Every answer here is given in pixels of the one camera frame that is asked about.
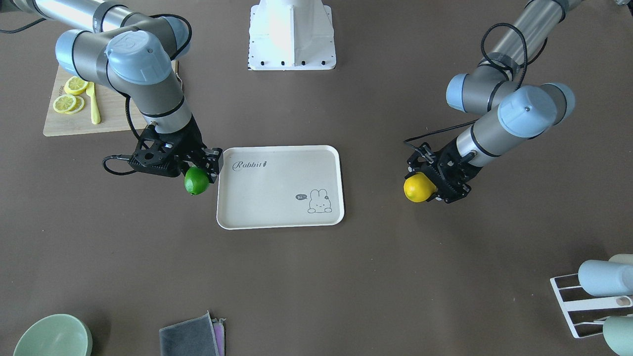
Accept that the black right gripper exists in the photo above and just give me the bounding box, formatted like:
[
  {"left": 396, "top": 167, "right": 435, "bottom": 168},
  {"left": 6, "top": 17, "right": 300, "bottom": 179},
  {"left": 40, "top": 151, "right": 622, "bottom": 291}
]
[{"left": 128, "top": 117, "right": 223, "bottom": 184}]

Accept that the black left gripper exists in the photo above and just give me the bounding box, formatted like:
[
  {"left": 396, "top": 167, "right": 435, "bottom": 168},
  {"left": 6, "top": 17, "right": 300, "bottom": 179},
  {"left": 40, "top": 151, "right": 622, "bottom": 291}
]
[{"left": 405, "top": 139, "right": 481, "bottom": 204}]

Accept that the yellow lemon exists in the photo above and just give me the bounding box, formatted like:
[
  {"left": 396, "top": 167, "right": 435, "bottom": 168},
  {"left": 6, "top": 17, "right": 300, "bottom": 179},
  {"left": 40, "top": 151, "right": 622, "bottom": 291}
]
[{"left": 403, "top": 172, "right": 437, "bottom": 203}]

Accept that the green lime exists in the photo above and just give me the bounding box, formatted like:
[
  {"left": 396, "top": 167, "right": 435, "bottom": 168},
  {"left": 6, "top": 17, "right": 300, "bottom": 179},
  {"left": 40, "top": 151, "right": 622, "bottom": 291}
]
[{"left": 184, "top": 166, "right": 210, "bottom": 195}]

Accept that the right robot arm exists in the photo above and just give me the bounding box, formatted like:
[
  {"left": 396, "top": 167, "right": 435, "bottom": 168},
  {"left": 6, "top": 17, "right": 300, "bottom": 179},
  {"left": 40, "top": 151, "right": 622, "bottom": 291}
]
[{"left": 1, "top": 0, "right": 222, "bottom": 184}]

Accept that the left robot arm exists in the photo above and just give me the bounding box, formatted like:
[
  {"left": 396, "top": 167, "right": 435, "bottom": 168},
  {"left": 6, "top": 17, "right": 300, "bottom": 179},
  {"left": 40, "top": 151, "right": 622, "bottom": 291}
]
[{"left": 403, "top": 0, "right": 580, "bottom": 204}]

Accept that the cream rabbit tray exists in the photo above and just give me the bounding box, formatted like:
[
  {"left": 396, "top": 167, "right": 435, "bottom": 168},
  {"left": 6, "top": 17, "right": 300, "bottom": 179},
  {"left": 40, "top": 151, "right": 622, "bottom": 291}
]
[{"left": 216, "top": 145, "right": 345, "bottom": 230}]

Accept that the wooden cutting board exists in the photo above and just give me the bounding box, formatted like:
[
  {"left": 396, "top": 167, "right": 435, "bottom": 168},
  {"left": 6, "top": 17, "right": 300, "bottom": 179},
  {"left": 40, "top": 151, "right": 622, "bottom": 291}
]
[{"left": 43, "top": 67, "right": 130, "bottom": 137}]

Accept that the yellow plastic knife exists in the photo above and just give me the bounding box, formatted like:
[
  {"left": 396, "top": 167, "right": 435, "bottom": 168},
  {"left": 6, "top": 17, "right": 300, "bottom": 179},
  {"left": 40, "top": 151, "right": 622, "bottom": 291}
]
[{"left": 86, "top": 82, "right": 101, "bottom": 125}]

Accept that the lemon slice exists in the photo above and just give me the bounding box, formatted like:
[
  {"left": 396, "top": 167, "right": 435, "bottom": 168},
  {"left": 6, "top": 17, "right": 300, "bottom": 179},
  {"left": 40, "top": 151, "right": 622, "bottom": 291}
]
[
  {"left": 65, "top": 95, "right": 86, "bottom": 115},
  {"left": 63, "top": 76, "right": 90, "bottom": 95},
  {"left": 52, "top": 94, "right": 79, "bottom": 113}
]

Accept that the purple folded cloth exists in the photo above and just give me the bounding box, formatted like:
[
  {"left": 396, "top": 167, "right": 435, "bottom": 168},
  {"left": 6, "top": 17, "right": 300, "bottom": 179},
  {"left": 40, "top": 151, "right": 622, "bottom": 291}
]
[{"left": 212, "top": 318, "right": 226, "bottom": 356}]

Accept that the grey folded cloth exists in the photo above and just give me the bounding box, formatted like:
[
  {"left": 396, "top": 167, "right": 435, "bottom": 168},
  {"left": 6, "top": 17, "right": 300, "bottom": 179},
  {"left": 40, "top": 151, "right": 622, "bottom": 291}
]
[{"left": 160, "top": 313, "right": 218, "bottom": 356}]

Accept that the light blue cup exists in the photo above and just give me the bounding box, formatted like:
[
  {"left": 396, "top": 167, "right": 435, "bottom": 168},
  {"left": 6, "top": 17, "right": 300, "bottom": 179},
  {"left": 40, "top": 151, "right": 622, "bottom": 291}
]
[{"left": 578, "top": 261, "right": 633, "bottom": 297}]

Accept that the white cup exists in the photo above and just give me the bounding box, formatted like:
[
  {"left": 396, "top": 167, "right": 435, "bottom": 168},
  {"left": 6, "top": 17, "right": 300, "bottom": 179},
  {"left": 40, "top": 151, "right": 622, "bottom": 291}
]
[{"left": 608, "top": 253, "right": 633, "bottom": 265}]

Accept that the mint green bowl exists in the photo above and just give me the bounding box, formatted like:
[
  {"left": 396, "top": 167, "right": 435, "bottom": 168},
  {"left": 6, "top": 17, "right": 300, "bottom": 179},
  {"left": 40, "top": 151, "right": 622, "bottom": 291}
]
[{"left": 13, "top": 314, "right": 93, "bottom": 356}]

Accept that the mint green cup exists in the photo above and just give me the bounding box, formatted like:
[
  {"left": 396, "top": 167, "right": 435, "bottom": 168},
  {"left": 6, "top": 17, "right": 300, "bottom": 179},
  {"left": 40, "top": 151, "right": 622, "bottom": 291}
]
[{"left": 603, "top": 316, "right": 633, "bottom": 356}]

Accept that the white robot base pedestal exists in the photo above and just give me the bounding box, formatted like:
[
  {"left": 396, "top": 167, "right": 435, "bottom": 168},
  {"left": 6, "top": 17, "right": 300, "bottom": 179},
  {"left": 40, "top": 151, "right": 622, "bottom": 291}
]
[{"left": 247, "top": 0, "right": 337, "bottom": 71}]

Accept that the white wire cup rack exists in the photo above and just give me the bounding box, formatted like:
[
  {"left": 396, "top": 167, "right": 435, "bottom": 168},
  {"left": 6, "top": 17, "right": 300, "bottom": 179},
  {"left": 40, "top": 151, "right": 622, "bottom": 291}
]
[{"left": 549, "top": 273, "right": 633, "bottom": 339}]

